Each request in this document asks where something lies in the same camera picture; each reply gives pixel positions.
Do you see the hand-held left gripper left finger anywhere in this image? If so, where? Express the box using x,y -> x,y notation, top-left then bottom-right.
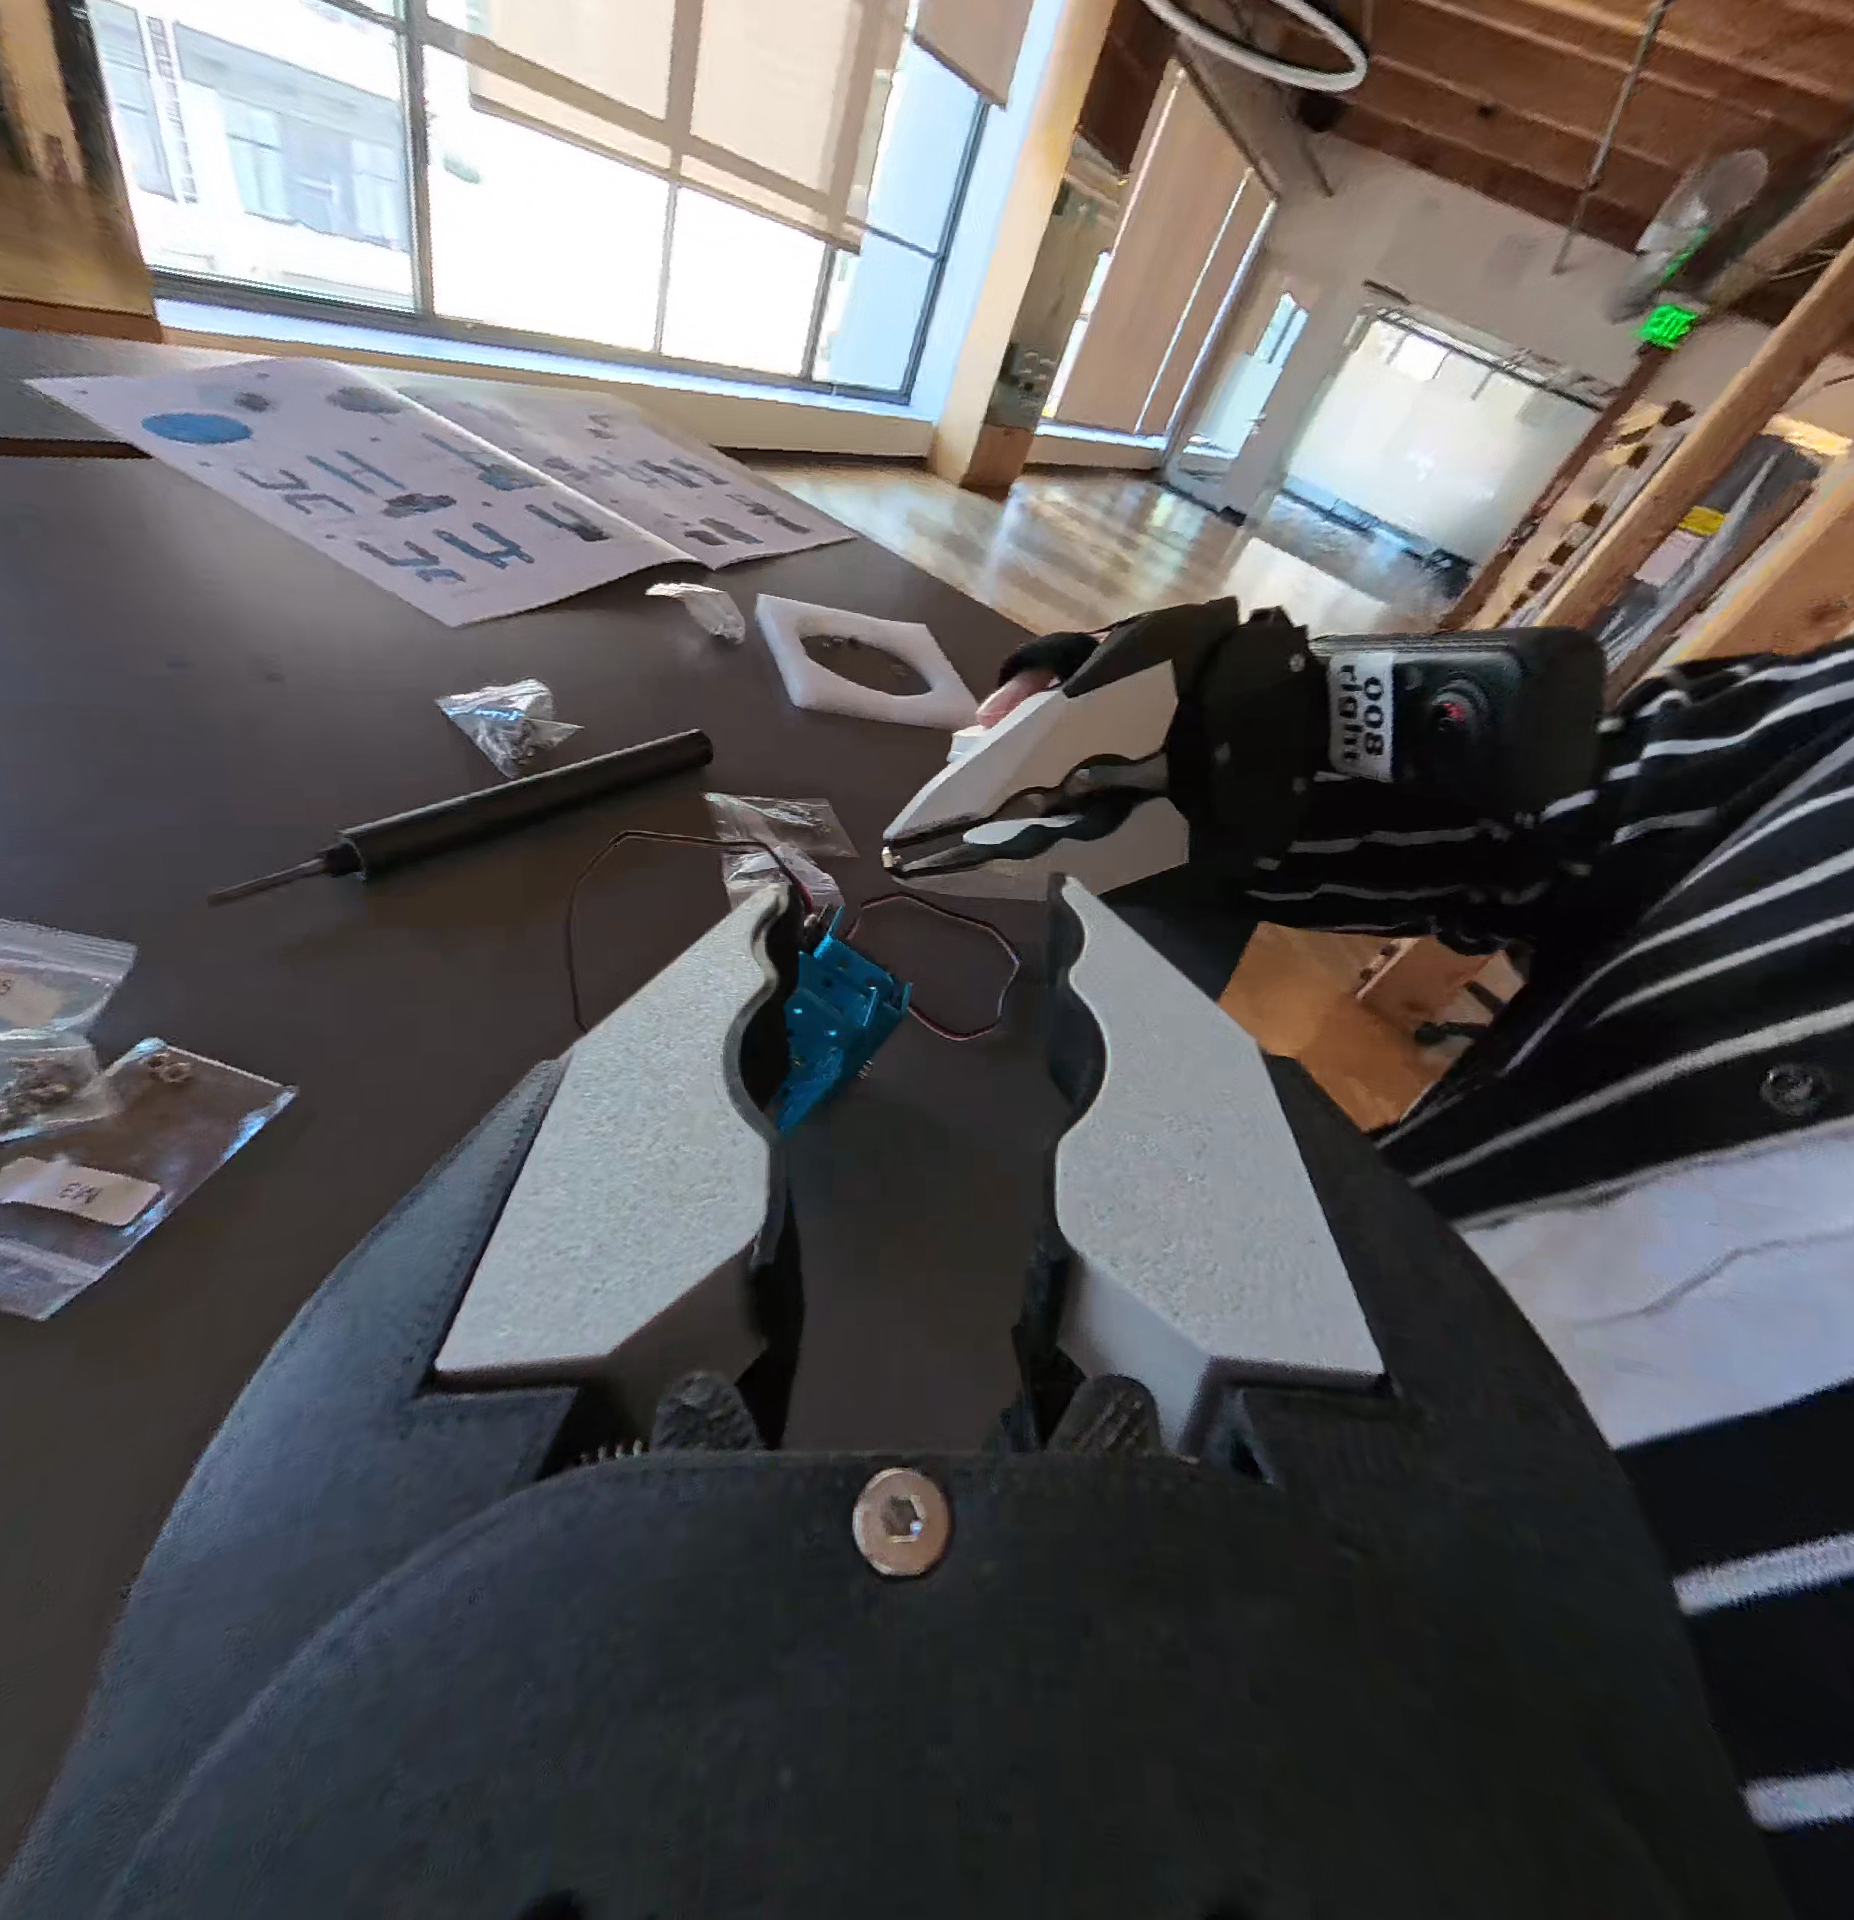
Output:
434,883 -> 802,1446

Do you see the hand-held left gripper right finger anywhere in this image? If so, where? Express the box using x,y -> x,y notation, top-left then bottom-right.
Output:
1014,874 -> 1388,1467

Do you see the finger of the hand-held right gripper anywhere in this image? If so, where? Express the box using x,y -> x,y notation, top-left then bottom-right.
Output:
885,787 -> 1196,904
878,658 -> 1184,874

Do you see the blue bracket servo motor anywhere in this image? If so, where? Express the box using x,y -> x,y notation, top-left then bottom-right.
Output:
769,901 -> 917,1137

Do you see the red white black servo cable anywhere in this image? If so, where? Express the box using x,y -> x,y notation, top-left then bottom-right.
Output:
568,829 -> 1023,1043

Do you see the person's right forearm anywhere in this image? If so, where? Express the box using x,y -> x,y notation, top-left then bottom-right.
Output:
1249,628 -> 1854,1052

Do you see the dark desk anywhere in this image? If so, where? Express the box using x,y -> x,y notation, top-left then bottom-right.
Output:
0,323 -> 1275,1913

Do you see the frosted glass partition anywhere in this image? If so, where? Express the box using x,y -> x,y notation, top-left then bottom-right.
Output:
1286,304 -> 1628,561

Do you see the black electric screwdriver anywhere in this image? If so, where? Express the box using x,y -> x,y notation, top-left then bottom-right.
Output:
207,728 -> 716,906

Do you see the person's striped black cardigan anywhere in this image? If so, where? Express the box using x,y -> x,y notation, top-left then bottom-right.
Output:
1377,901 -> 1854,1920

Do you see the white column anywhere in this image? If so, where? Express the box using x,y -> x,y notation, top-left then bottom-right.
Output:
927,0 -> 1128,495

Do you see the beige roller blind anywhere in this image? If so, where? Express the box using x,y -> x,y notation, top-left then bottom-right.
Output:
1050,66 -> 1279,440
909,0 -> 1037,110
467,0 -> 930,253

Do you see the clear zip bag of washers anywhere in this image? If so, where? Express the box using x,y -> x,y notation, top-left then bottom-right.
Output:
0,1038 -> 300,1321

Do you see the person's white shirt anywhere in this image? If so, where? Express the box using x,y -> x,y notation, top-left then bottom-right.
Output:
1463,1108 -> 1854,1450

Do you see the large window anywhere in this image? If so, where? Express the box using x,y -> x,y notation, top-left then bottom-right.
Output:
87,0 -> 1005,403

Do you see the printed instruction sheet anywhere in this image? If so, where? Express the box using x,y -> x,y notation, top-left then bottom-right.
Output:
27,355 -> 857,628

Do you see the white foam frame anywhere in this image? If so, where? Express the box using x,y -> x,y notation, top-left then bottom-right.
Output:
756,591 -> 980,734

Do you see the wooden post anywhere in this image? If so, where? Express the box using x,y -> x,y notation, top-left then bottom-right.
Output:
1534,195 -> 1854,641

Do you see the white ring ceiling lamp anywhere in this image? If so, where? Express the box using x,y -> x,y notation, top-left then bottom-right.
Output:
1142,0 -> 1373,97

